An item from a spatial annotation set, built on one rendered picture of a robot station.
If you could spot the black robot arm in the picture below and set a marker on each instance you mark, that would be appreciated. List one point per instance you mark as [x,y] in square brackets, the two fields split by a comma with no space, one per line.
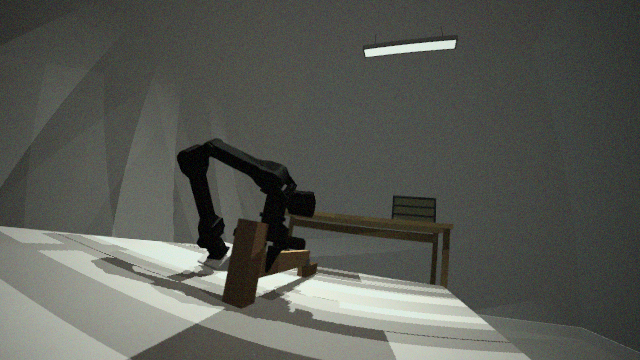
[268,175]

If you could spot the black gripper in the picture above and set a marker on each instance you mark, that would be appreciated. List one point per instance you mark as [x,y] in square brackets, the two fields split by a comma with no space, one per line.
[275,221]

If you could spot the long brown wooden rail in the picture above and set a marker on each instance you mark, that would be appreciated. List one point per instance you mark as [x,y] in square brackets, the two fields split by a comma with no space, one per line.
[285,261]

